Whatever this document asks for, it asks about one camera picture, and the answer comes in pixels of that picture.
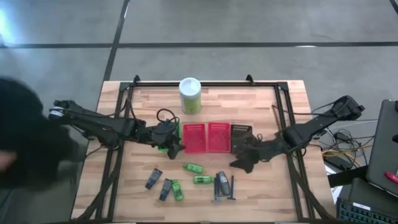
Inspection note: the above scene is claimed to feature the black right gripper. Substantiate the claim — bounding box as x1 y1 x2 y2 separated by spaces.
229 135 289 174

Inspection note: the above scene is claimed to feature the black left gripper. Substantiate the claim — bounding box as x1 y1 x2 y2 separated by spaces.
144 119 187 160

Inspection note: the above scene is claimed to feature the grey Dove bottle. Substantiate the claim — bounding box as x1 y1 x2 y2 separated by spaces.
216 170 231 197

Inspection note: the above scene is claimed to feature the dark blue toiletry tube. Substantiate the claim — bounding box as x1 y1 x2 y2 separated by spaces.
159 178 174 202
144 168 164 190

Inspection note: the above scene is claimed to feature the green Pert shampoo bottle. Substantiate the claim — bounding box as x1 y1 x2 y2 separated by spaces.
183 162 205 174
171 179 185 202
193 175 215 185

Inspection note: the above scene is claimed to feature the green plastic basket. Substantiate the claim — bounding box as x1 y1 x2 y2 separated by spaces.
157 119 182 152

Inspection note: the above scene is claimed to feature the red plastic basket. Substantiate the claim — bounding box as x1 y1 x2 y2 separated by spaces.
207 122 231 153
182 123 207 154

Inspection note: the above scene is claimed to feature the black plastic basket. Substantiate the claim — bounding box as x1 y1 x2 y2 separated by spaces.
229 124 253 155

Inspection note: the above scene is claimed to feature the white-lidded green wipes canister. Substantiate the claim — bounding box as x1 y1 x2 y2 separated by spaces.
178 77 202 115

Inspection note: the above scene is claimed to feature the black power brick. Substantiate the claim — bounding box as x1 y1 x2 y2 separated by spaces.
325 154 354 171

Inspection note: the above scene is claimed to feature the white paper sheet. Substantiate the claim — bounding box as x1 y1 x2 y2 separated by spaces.
323 164 342 203

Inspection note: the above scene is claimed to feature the black bar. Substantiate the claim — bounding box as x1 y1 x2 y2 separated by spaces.
326 164 369 189

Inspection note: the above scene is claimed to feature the dark grey case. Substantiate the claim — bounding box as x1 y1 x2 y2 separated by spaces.
347 177 398 212

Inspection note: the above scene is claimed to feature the black device with blue lights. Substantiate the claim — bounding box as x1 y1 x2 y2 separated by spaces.
336 197 398 224

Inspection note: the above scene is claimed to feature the grey laptop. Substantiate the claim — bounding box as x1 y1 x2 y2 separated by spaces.
366 99 398 197

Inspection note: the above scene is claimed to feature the person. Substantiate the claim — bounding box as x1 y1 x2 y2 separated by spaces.
0 76 86 190

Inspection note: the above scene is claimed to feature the red handheld object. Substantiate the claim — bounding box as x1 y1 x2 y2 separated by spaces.
384 171 398 184

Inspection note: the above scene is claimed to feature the person's hand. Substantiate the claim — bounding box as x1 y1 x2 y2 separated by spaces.
0 151 16 174

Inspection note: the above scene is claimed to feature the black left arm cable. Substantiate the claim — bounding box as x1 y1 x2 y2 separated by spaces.
156 108 181 125

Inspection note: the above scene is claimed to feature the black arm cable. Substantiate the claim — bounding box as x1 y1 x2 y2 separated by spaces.
156 108 181 125
271 104 335 118

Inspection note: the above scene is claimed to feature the black metal table frame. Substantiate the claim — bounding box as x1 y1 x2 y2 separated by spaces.
70 74 338 223

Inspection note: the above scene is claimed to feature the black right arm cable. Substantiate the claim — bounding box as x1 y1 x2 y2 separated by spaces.
271 104 335 118

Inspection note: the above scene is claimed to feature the yellow cable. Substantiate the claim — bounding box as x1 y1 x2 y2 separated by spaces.
322 149 363 167

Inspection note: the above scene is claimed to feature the black floor cable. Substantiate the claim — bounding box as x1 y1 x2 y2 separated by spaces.
318 119 379 169

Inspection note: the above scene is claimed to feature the white cable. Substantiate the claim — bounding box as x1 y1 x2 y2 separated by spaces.
326 119 379 131

